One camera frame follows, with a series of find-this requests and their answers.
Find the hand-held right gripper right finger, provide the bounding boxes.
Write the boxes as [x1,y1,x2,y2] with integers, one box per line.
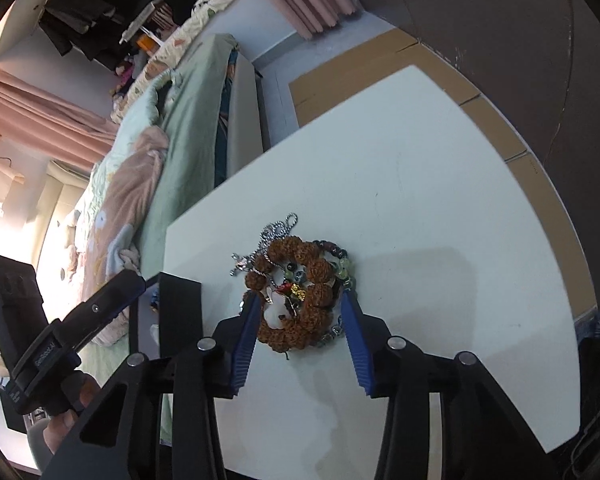
[341,290,557,480]

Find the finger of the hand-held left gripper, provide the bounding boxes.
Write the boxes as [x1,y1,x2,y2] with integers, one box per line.
[61,270,147,352]

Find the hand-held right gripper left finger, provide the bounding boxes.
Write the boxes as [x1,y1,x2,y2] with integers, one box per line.
[35,292,262,480]

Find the white pendant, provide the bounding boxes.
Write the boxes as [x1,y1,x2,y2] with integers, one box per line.
[261,287,294,329]

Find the black jewelry box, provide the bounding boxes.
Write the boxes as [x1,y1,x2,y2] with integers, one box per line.
[158,272,203,361]

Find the red gold charm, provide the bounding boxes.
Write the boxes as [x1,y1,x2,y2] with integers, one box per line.
[277,282,309,302]

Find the green bead bracelet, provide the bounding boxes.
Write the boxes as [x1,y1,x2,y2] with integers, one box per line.
[311,240,359,349]

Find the silver ball chain necklace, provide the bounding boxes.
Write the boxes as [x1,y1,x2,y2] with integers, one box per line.
[229,212,301,306]

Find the brown bead bracelet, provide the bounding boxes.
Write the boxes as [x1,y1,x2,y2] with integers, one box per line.
[244,236,343,357]

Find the person's left hand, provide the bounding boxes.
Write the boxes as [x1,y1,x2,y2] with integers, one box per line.
[44,371,103,456]

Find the white plush toy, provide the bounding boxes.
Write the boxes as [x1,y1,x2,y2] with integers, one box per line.
[59,207,89,282]

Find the pink floral blanket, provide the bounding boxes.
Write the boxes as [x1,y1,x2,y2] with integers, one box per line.
[82,126,171,347]

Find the bed with green sheet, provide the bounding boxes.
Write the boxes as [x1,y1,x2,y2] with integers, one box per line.
[45,32,273,453]

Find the light green quilt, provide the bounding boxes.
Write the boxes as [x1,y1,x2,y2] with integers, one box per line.
[75,67,183,221]

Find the plush toys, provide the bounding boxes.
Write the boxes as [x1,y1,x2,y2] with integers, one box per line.
[110,54,142,97]

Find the blue denim cloth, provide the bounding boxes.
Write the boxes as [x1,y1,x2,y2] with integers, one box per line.
[572,307,600,357]

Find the brown cardboard sheet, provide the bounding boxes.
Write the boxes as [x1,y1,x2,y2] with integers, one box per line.
[289,27,600,322]

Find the hanging dark clothes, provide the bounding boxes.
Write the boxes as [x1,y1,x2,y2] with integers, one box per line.
[39,0,147,62]

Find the cream printed mattress pad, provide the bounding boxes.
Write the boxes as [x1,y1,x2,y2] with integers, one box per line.
[111,0,252,122]

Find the white rack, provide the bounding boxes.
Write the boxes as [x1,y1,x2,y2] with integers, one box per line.
[120,2,172,44]

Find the black bag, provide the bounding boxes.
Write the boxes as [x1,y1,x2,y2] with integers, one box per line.
[169,0,217,27]

